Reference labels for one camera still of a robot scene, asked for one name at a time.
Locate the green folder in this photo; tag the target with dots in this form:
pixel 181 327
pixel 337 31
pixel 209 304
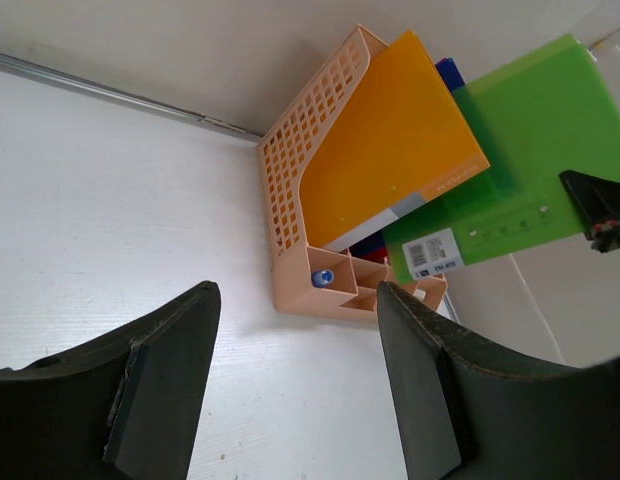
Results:
pixel 544 113

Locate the metal back wall strip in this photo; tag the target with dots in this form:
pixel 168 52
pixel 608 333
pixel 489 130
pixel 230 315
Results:
pixel 62 80

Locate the clear blue-capped spray bottle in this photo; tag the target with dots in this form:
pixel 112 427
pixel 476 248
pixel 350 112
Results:
pixel 322 278

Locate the peach plastic desk organizer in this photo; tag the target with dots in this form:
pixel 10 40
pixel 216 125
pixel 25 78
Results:
pixel 284 153

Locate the red folder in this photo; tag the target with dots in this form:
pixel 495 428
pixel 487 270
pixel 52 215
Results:
pixel 379 255

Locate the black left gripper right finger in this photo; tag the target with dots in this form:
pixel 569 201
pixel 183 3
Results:
pixel 470 408

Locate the orange folder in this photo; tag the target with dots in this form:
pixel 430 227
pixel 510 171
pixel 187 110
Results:
pixel 399 142

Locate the blue folder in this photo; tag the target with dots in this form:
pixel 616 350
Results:
pixel 453 80

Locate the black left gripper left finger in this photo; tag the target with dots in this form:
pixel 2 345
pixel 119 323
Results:
pixel 124 405

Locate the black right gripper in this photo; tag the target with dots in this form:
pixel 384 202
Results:
pixel 597 203

